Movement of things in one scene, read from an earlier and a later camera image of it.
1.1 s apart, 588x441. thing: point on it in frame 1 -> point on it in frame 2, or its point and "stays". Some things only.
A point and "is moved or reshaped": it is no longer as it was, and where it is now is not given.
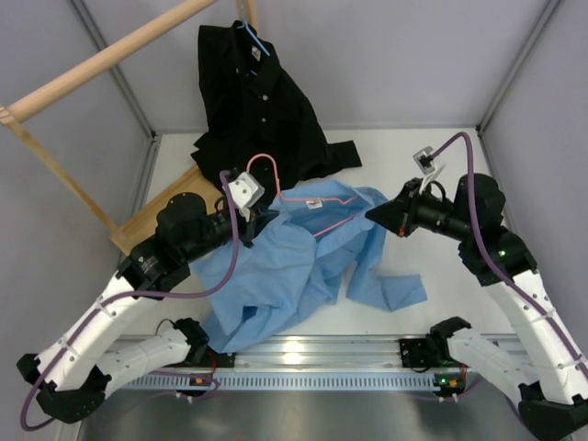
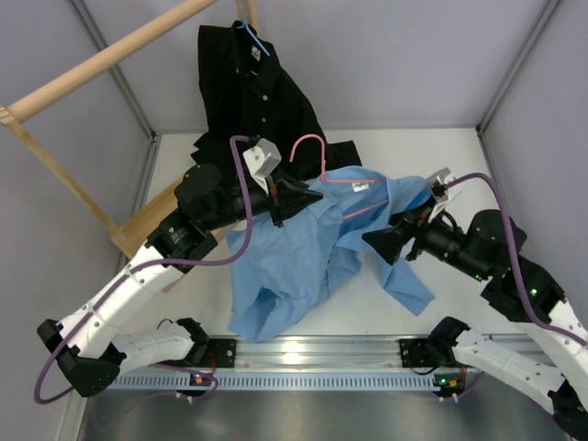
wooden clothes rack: (197, 184) stays
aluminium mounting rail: (378, 352) stays
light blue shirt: (319, 242) is moved or reshaped
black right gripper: (393, 214) -> (389, 242)
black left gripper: (259, 219) -> (288, 198)
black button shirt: (255, 120) stays
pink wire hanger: (301, 199) -> (336, 180)
